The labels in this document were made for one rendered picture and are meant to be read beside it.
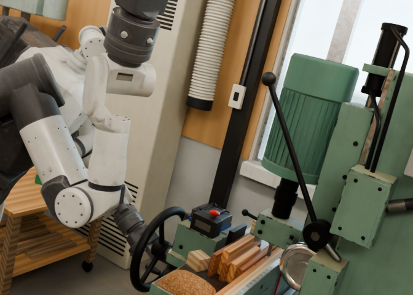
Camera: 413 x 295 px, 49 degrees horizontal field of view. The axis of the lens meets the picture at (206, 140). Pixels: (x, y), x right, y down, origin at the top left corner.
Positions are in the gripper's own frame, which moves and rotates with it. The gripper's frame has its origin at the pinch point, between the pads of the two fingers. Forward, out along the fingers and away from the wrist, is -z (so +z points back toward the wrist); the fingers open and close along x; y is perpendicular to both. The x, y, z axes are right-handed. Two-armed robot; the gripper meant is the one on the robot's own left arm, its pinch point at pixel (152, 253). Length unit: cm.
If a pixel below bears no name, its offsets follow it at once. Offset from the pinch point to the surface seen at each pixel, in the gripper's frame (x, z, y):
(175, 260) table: 6.4, -10.2, 26.3
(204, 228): -1.3, -8.8, 37.2
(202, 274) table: 7.8, -18.8, 38.0
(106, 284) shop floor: -16, 21, -117
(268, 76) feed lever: -15, 6, 80
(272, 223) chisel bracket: -13, -20, 48
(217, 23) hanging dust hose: -109, 89, -5
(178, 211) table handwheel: -5.9, 2.7, 22.6
